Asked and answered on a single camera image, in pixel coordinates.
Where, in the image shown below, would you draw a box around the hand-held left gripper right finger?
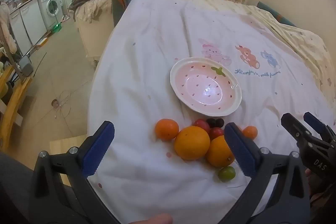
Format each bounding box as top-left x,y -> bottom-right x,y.
219,122 -> 311,224

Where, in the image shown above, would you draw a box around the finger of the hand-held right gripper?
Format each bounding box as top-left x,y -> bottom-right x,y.
281,113 -> 315,146
304,112 -> 336,143

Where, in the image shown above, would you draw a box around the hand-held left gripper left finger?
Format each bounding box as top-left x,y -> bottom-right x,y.
29,120 -> 116,224

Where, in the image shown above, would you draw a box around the small mandarin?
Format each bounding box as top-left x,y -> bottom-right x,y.
241,126 -> 258,140
155,118 -> 179,141

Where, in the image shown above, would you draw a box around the medium orange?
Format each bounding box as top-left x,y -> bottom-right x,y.
205,135 -> 235,168

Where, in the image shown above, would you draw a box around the red cherry tomato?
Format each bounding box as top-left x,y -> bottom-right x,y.
208,127 -> 225,141
193,119 -> 210,130

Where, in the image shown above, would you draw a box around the large orange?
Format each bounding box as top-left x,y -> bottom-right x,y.
174,126 -> 211,161

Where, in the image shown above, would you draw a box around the pink strawberry-print plate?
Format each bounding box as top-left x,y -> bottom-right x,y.
170,57 -> 242,117

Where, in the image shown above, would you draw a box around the small green fruit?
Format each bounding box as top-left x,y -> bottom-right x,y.
218,166 -> 236,182

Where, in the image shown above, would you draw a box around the pale yellow floral quilt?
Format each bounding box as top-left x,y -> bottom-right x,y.
155,0 -> 336,98

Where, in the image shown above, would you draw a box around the yellow wooden chair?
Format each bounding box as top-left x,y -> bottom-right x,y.
0,64 -> 34,151

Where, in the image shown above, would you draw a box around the white cartoon-print blanket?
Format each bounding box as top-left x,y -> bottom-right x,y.
87,0 -> 336,224

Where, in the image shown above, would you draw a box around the teal pillow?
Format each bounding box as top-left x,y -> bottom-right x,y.
257,1 -> 297,28

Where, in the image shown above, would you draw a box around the small grey box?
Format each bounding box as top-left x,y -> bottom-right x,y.
18,56 -> 33,77

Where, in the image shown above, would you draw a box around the cream sofa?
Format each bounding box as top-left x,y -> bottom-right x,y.
69,0 -> 116,62

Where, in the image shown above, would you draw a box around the white kitchen cabinets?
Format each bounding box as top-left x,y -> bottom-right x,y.
9,0 -> 48,54

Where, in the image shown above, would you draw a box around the grey and orange bag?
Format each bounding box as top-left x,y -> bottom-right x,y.
111,0 -> 144,28

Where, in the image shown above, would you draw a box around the white washing machine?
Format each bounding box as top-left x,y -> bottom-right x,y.
37,0 -> 64,29

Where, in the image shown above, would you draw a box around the beige hanging cloth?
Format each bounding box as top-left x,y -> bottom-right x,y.
0,2 -> 17,54

